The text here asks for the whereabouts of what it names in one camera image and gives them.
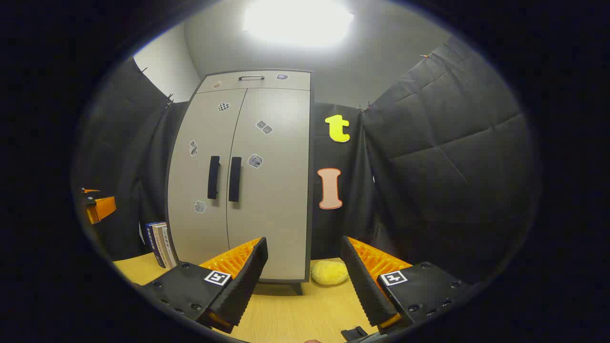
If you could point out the grey double-door shoe cabinet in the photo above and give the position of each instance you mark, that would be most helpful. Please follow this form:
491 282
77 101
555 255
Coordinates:
228 85

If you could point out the black backdrop cloth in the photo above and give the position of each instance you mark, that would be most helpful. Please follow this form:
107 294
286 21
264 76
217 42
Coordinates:
429 166

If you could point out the large ceiling light panel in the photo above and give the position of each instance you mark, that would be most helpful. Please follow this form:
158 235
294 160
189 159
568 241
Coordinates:
298 21

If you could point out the cabinet door with square stickers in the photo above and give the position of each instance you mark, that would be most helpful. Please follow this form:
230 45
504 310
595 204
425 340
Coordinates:
281 200

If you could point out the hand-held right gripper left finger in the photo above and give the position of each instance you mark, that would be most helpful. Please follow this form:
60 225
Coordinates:
248 281

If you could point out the dark blue book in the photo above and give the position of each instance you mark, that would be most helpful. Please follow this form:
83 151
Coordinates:
150 238

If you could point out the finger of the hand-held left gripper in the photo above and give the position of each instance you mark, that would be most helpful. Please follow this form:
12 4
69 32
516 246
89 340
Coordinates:
102 208

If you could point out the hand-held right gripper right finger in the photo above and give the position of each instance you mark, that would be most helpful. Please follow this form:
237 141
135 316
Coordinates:
364 286

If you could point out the cabinet door with checkered sticker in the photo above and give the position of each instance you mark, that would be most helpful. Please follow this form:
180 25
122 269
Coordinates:
186 190

